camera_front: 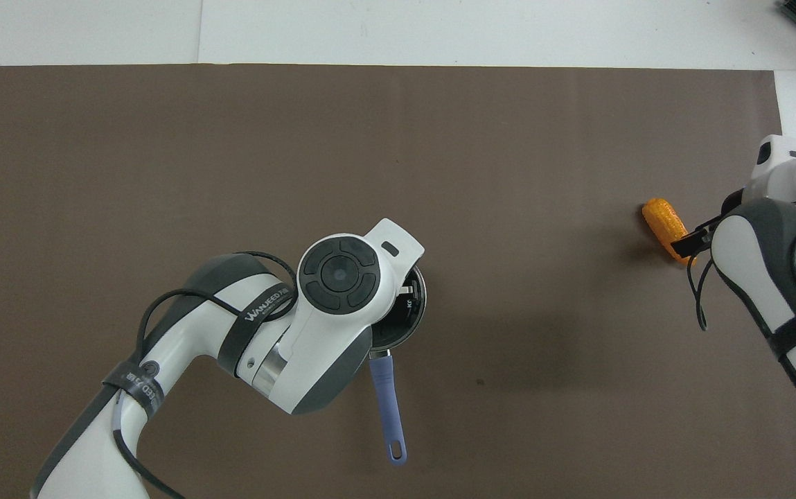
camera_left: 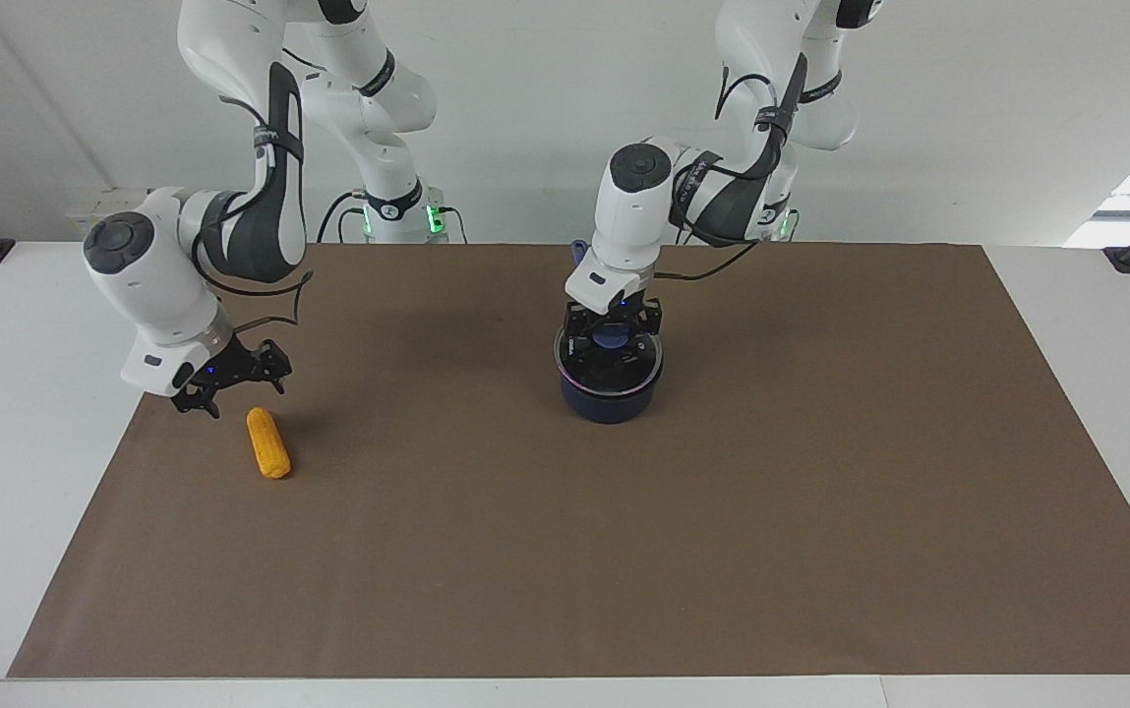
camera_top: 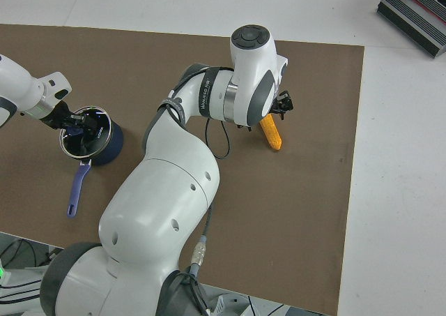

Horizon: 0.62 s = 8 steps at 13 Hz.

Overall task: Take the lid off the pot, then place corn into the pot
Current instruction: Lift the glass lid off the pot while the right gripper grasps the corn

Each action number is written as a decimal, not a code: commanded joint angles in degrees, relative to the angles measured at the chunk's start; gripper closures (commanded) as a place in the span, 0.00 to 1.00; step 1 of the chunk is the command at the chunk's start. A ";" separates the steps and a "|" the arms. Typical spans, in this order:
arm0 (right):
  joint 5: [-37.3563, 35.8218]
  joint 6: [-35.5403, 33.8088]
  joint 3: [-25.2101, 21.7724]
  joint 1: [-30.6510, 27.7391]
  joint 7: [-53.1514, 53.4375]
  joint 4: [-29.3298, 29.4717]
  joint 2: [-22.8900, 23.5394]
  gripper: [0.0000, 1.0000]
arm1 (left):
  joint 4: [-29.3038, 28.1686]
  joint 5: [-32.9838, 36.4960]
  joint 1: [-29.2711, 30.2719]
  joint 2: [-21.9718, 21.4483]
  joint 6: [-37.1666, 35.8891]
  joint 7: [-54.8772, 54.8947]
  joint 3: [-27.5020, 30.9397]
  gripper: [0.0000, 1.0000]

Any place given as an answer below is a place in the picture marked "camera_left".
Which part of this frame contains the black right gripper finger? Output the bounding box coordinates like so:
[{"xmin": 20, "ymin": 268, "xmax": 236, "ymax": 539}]
[
  {"xmin": 171, "ymin": 386, "xmax": 224, "ymax": 420},
  {"xmin": 252, "ymin": 340, "xmax": 293, "ymax": 396}
]

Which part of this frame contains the glass lid with blue knob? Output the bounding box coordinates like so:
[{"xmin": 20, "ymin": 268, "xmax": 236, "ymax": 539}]
[{"xmin": 555, "ymin": 324, "xmax": 665, "ymax": 390}]

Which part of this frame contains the orange corn cob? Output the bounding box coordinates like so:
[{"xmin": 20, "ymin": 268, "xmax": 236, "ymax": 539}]
[{"xmin": 246, "ymin": 407, "xmax": 292, "ymax": 480}]

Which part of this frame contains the dark blue saucepan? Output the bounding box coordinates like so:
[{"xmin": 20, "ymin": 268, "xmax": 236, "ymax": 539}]
[{"xmin": 555, "ymin": 241, "xmax": 666, "ymax": 426}]

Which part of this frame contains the brown table mat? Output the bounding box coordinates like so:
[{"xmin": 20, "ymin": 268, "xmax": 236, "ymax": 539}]
[{"xmin": 7, "ymin": 243, "xmax": 1130, "ymax": 679}]

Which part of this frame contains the black base power cable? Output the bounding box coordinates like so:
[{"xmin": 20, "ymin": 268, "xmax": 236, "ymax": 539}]
[{"xmin": 316, "ymin": 190, "xmax": 369, "ymax": 244}]

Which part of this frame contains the white wall power strip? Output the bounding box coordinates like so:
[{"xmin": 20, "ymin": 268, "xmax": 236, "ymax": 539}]
[{"xmin": 66, "ymin": 187, "xmax": 162, "ymax": 225}]

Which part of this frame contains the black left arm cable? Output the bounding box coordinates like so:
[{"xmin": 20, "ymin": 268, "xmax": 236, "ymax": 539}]
[{"xmin": 658, "ymin": 54, "xmax": 811, "ymax": 283}]

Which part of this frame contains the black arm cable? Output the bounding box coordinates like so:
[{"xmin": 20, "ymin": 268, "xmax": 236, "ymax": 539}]
[
  {"xmin": 658, "ymin": 54, "xmax": 811, "ymax": 283},
  {"xmin": 193, "ymin": 44, "xmax": 316, "ymax": 335}
]

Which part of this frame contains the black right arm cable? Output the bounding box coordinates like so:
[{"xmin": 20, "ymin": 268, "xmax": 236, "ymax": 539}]
[{"xmin": 193, "ymin": 44, "xmax": 316, "ymax": 335}]

